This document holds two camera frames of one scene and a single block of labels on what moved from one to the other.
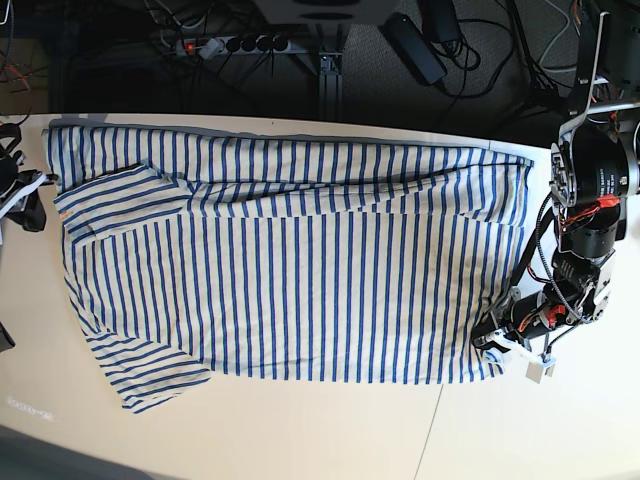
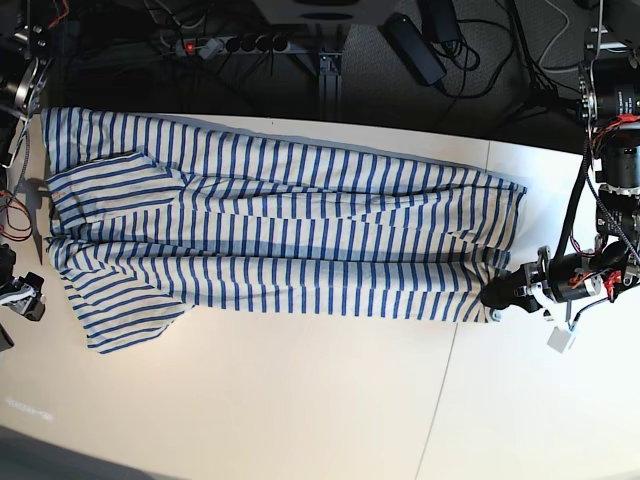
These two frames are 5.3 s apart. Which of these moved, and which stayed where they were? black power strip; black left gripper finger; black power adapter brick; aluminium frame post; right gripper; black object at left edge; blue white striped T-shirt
Moved: blue white striped T-shirt; right gripper; black left gripper finger
Stayed: black power strip; black object at left edge; aluminium frame post; black power adapter brick
